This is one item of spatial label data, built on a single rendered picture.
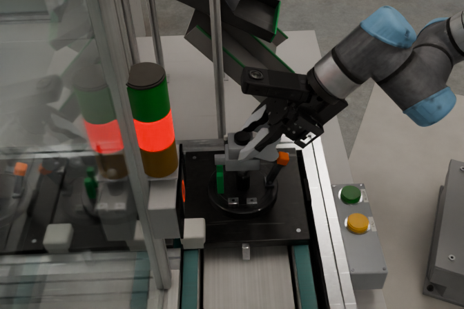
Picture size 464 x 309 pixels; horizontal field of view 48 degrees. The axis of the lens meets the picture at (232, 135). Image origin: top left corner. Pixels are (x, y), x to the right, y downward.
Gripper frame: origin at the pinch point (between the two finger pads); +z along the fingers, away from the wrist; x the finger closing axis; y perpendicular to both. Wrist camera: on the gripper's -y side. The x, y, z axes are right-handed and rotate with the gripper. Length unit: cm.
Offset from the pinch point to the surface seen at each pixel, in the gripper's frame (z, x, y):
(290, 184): 3.4, 1.4, 16.4
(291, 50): 6, 64, 30
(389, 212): -3.0, 1.7, 40.4
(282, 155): -2.9, -0.2, 8.1
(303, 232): 2.6, -10.4, 17.3
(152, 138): -9.9, -21.5, -23.7
